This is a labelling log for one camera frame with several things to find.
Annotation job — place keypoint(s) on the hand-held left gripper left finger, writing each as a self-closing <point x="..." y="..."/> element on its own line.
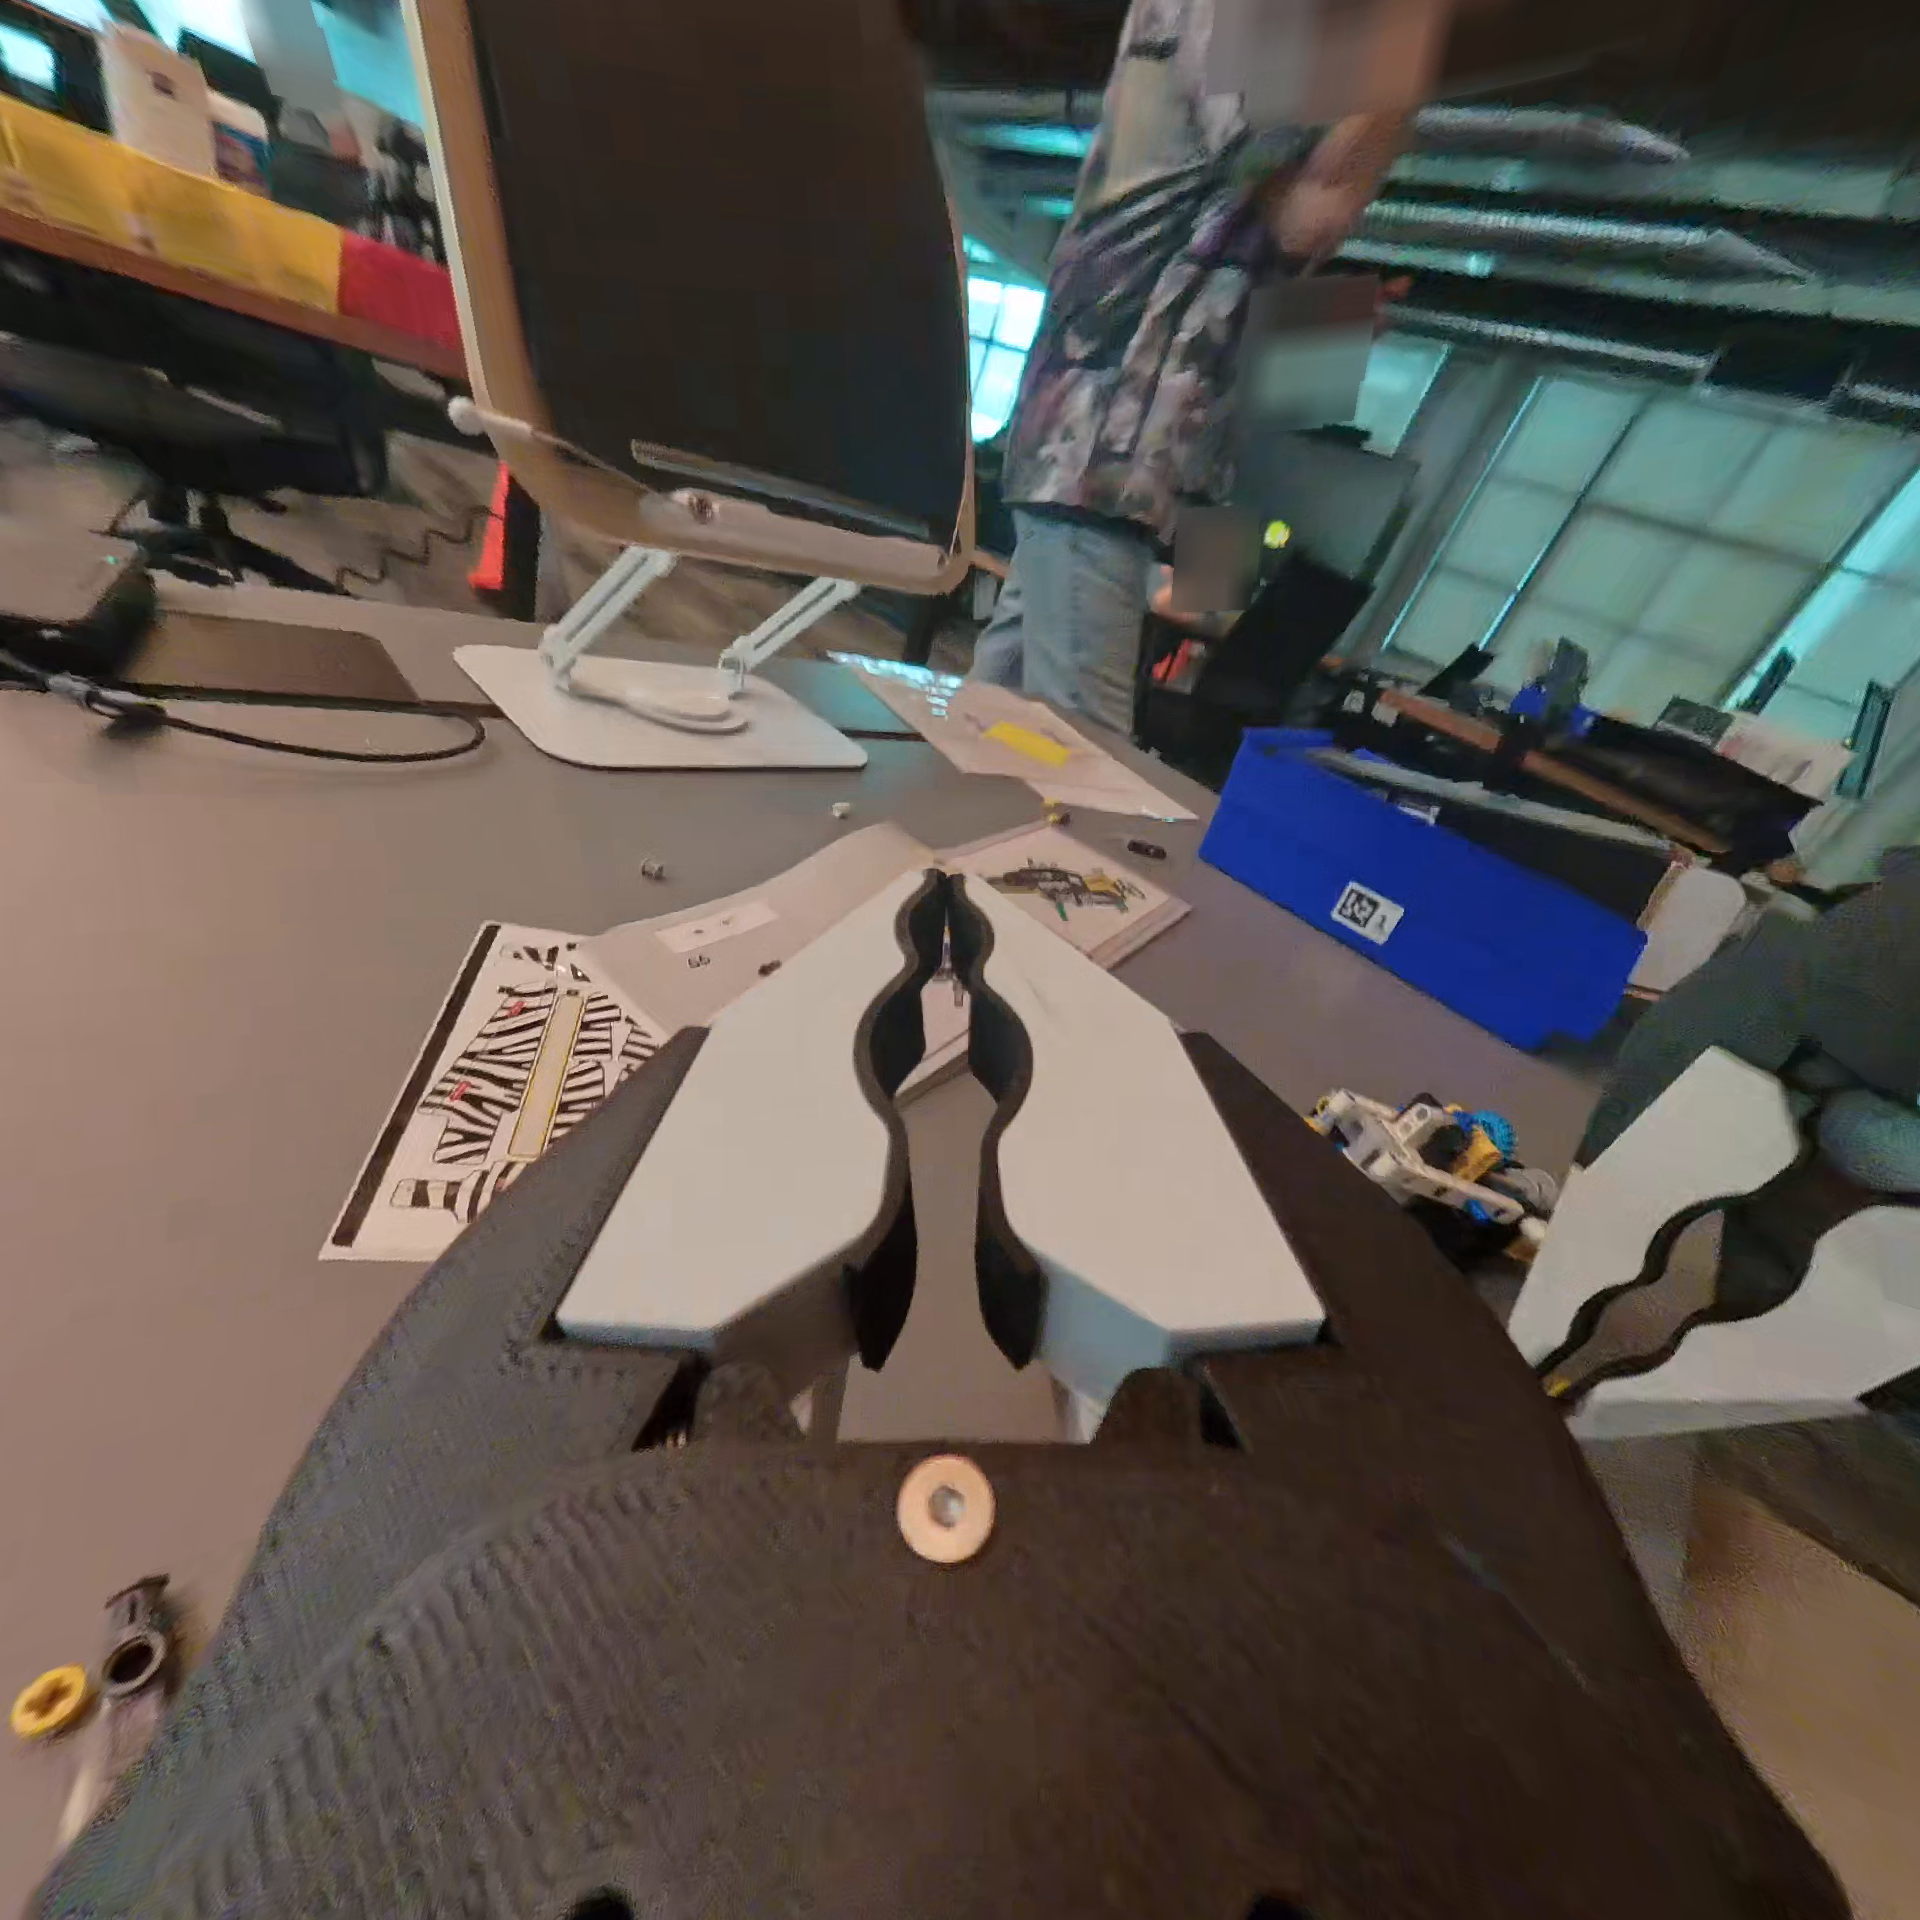
<point x="721" y="1201"/>

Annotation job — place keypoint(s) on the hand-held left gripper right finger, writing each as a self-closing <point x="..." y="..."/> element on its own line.
<point x="1156" y="1201"/>

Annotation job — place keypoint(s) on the yellow white lego vehicle model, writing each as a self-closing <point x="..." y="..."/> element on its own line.
<point x="1424" y="1148"/>

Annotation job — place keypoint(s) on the lego instruction booklet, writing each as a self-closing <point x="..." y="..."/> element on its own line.
<point x="751" y="914"/>

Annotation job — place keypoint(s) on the yellow round lego piece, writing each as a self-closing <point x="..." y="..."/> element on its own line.
<point x="54" y="1704"/>

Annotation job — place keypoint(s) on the blue plastic bin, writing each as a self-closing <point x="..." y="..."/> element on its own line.
<point x="1440" y="884"/>

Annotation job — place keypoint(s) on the black office chair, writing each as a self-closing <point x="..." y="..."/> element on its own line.
<point x="195" y="435"/>

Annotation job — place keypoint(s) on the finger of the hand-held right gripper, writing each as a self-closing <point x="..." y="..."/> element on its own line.
<point x="1651" y="1170"/>
<point x="1800" y="1335"/>

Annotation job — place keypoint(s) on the laptop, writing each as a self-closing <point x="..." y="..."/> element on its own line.
<point x="721" y="269"/>

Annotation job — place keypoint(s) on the yellow red cloth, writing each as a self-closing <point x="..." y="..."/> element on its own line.
<point x="195" y="224"/>

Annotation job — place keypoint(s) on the white laptop stand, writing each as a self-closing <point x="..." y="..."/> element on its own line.
<point x="662" y="735"/>

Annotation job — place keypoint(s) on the black box device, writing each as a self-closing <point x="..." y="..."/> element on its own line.
<point x="67" y="599"/>

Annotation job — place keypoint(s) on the black desk mat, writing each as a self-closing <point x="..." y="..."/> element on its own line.
<point x="270" y="661"/>

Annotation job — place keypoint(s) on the wooden work table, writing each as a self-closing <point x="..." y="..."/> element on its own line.
<point x="1517" y="751"/>

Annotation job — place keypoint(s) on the clear bag with yellow piece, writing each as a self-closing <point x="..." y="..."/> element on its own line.
<point x="1036" y="744"/>

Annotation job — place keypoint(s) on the zebra striped sticker sheet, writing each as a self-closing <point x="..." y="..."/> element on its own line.
<point x="495" y="1080"/>

